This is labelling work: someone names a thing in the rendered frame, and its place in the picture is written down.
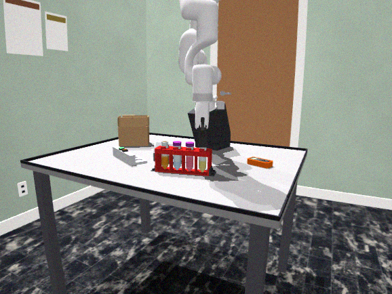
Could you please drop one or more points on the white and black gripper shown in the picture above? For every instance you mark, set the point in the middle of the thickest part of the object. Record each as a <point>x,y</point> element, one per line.
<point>202,110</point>

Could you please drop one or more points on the orange digital multimeter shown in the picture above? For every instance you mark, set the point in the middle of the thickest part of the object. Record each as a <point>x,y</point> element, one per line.
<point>259,162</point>

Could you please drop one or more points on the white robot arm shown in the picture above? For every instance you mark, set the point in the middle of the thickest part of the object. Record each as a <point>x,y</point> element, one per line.
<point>203,33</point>

